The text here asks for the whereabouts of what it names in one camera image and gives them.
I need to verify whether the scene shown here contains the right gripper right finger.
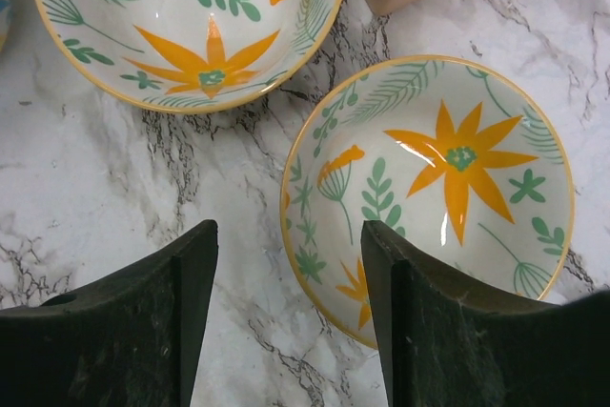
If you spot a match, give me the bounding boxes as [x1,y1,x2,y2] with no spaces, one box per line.
[361,221,609,406]

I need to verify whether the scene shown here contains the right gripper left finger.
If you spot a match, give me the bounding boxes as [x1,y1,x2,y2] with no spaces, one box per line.
[1,220,218,406]

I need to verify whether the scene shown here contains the orange star flower bowl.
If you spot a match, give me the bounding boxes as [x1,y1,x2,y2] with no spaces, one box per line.
[280,54,575,347]

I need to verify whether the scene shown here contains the green leaf orange flower bowl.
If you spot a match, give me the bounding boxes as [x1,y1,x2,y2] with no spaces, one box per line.
[35,0,342,114]

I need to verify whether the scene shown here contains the blue yellow sun bowl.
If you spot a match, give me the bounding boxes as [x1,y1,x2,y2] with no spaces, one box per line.
[0,0,11,50]

